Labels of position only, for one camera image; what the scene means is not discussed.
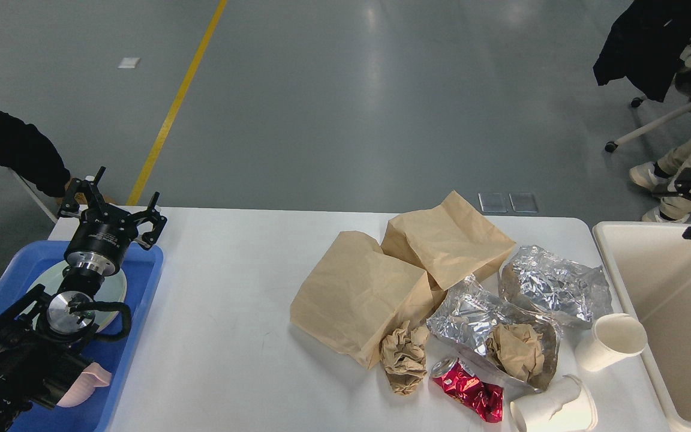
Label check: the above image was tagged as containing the clear floor plate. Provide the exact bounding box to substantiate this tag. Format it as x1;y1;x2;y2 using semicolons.
508;192;539;214
478;193;508;214

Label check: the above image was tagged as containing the rear silver foil wrapper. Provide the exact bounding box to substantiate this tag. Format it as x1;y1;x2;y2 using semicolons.
498;244;614;329

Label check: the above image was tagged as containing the crumpled paper in foil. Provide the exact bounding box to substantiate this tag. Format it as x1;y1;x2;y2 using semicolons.
485;323;545;381

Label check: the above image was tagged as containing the white paper cup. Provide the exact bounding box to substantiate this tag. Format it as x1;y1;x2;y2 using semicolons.
574;313;649;371
510;374;598;431

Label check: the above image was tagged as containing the large brown paper bag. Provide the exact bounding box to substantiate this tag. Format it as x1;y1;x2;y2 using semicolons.
290;232;440;369

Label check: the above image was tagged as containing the pink mug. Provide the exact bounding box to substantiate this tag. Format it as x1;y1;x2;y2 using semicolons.
56;362;113;408

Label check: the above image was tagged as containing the silver foil bag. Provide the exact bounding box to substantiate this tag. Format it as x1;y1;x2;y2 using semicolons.
426;275;560;392

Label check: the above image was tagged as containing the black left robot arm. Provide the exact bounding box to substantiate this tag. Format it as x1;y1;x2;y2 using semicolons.
0;167;167;431

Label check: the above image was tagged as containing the crushed red can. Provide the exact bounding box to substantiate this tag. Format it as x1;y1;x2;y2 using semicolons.
430;356;504;423

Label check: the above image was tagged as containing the blue plastic tray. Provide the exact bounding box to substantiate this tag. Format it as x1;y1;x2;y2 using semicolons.
0;241;164;431

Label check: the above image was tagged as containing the crumpled brown paper ball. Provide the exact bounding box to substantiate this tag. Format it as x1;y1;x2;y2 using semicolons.
380;320;429;396

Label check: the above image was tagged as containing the white floor tag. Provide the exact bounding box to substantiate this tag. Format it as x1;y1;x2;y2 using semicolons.
117;57;142;70

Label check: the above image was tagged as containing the mint green plate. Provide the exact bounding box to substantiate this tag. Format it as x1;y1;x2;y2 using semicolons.
28;260;127;331

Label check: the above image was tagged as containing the person in beige trousers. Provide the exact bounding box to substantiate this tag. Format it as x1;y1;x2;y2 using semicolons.
629;139;691;223

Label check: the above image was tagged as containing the black jacket on chair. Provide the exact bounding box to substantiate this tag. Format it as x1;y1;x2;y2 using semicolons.
593;1;691;102

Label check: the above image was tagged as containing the left clear floor plate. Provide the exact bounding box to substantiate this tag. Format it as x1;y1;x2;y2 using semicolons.
478;193;508;214

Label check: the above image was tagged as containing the tan boot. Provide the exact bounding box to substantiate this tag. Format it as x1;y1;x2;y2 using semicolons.
55;181;118;209

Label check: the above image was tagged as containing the right clear floor plate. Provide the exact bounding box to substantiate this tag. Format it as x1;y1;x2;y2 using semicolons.
508;192;539;214

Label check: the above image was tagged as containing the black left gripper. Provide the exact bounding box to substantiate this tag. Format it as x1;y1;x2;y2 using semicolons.
58;166;167;277

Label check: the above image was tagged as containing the person in black left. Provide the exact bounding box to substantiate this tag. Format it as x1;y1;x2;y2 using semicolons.
0;110;71;199

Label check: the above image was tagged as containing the beige plastic bin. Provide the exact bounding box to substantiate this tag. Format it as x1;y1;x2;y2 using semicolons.
593;222;691;431

